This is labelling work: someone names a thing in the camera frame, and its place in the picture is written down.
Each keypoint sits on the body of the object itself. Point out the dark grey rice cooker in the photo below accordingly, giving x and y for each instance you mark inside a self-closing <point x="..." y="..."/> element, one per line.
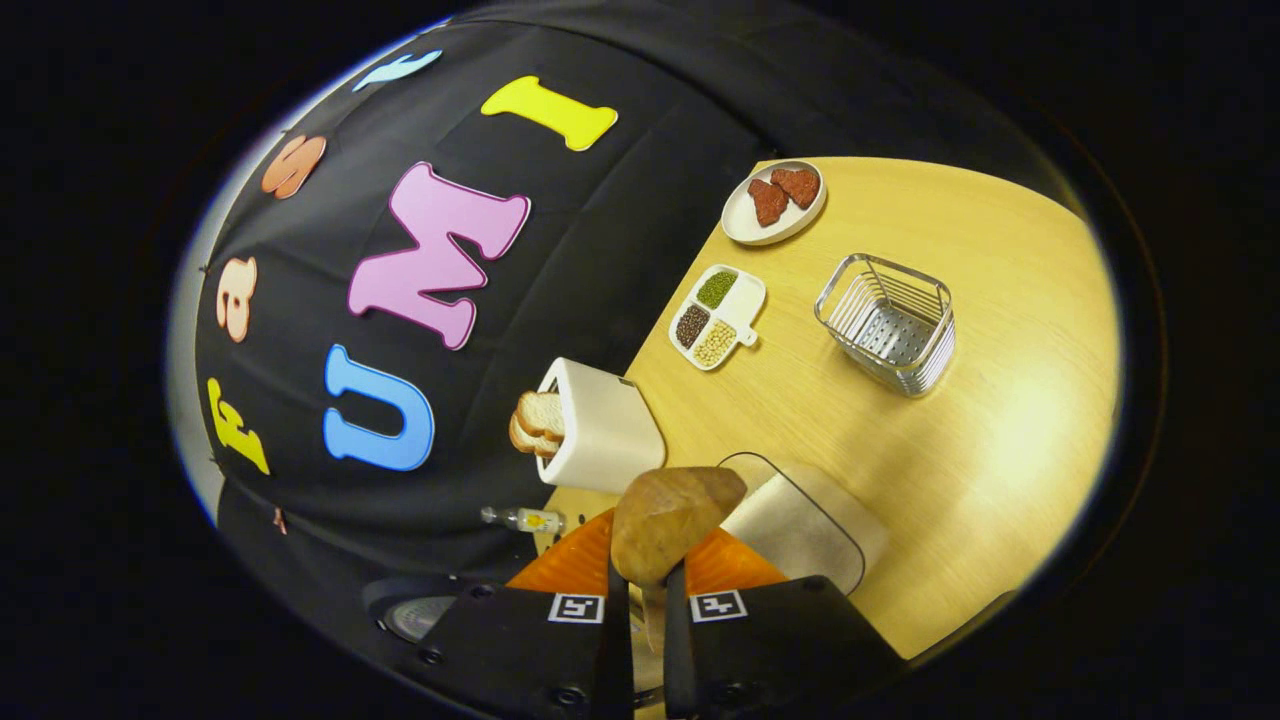
<point x="410" y="618"/>

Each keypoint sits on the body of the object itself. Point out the white round plate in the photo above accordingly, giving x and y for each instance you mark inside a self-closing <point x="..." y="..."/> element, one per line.
<point x="740" y="225"/>

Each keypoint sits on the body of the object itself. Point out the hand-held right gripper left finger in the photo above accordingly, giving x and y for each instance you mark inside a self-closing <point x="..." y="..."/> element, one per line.
<point x="520" y="650"/>

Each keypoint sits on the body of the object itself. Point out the white toaster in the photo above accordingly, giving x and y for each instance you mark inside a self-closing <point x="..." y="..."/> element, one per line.
<point x="605" y="430"/>

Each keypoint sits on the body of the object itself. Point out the white divided dish of beans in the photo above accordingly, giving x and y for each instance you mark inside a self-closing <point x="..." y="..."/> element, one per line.
<point x="745" y="300"/>

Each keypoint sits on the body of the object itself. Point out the black backdrop cloth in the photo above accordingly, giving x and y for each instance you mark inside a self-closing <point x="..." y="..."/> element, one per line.
<point x="600" y="250"/>

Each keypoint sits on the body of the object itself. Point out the glass bottle with yellow label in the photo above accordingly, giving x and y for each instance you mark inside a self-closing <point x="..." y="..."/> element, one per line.
<point x="530" y="520"/>

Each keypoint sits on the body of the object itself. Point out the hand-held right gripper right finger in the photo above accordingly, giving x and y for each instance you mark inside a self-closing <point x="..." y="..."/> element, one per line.
<point x="770" y="640"/>

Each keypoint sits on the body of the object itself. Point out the toast slice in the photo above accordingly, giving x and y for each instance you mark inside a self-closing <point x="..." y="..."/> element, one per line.
<point x="525" y="440"/>
<point x="543" y="412"/>

